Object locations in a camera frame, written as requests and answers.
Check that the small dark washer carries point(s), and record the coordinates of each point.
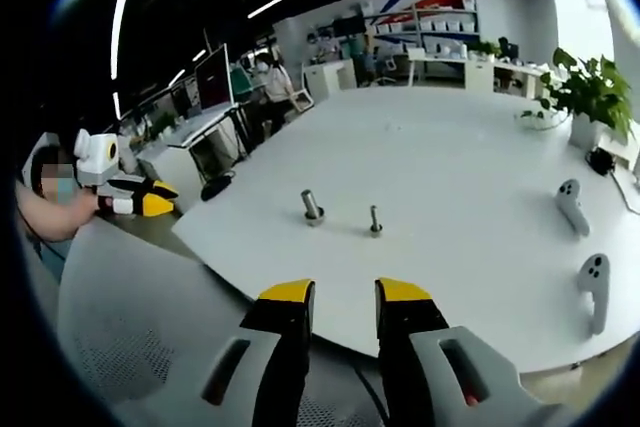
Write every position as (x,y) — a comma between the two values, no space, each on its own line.
(381,230)

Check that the green leafy plant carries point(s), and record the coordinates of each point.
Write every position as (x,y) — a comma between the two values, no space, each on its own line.
(590,87)

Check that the large dark monitor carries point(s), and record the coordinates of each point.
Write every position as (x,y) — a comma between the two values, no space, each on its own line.
(215,79)

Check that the small green plant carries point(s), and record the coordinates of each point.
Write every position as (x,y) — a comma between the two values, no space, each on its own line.
(485,47)

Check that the small black device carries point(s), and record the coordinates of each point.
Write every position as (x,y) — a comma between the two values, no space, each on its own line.
(601,161)

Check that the thick steel threaded stud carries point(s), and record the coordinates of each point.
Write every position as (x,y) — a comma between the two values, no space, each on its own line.
(309,202)

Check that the white counter desk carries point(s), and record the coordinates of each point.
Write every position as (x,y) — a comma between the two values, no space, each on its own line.
(480,69)

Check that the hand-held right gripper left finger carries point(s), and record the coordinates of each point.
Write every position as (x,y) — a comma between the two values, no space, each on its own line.
(285,317)

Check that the white side desk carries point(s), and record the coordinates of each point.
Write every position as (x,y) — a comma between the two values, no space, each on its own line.
(200,129)

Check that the white mesh office chair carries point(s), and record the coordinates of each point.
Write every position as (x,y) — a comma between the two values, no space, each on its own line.
(140,297)

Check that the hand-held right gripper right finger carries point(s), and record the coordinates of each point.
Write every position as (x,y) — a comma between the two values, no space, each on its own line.
(410,317)

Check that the person's teal face mask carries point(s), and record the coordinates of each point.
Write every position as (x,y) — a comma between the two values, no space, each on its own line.
(65,192)

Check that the white plant pot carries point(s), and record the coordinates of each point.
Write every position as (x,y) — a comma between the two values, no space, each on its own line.
(586,132)

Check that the shelf with white bins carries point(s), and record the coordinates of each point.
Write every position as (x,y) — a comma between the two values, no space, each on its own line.
(435,22)

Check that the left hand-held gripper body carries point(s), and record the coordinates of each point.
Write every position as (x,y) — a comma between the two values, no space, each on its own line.
(97,162)

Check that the thin steel threaded stud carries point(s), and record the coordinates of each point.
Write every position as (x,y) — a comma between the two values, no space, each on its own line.
(373,217)

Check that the white stand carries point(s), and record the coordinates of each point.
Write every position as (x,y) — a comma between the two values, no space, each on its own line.
(622,149)

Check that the white cabinet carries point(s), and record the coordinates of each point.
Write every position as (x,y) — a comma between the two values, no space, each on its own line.
(327,79)

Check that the white handheld controller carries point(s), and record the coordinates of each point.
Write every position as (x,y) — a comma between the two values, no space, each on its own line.
(595,277)
(570,197)

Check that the large black washer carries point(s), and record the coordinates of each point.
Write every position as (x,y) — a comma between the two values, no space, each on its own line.
(322,217)

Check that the person's left hand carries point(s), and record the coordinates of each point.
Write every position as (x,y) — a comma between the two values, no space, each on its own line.
(87,207)

